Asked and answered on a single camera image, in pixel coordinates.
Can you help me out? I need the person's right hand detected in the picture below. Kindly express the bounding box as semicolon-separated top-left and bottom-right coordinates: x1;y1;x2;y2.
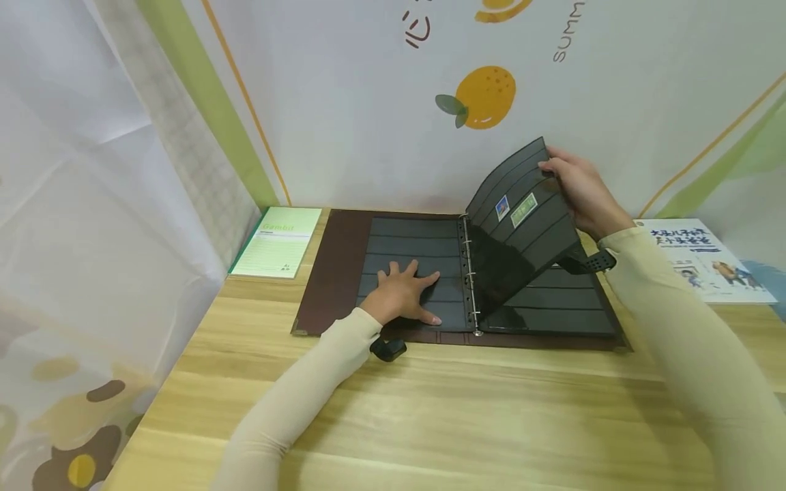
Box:
538;145;637;241

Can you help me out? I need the person's left hand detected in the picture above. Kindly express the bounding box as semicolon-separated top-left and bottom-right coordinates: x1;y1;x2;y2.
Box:
359;259;443;327

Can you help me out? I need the black stamp page with stamps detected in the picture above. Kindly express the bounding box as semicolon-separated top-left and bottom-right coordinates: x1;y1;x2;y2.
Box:
464;136;583;322

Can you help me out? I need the person's left forearm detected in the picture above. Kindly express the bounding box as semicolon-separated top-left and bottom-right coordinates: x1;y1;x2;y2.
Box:
209;307;385;491

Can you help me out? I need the person's right forearm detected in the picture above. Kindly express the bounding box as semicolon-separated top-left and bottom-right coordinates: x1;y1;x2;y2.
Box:
598;224;786;491

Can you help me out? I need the black wrist band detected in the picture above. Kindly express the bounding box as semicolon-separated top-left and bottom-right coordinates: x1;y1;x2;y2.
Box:
368;336;408;363
557;247;618;276

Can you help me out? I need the green postage stamp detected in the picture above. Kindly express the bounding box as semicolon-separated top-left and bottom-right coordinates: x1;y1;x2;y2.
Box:
510;192;540;228

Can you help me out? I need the green notebook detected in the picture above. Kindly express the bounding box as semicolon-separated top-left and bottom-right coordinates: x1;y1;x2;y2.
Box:
227;206;323;281

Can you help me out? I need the white illustrated book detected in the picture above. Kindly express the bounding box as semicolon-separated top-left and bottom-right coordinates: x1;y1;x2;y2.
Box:
632;218;780;306

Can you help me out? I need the metal binder ring spine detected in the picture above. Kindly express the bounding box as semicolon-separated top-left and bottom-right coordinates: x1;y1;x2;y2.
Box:
458;214;484;337

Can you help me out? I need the brown ring binder album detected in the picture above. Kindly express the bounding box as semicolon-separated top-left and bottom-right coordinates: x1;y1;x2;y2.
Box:
290;208;634;354

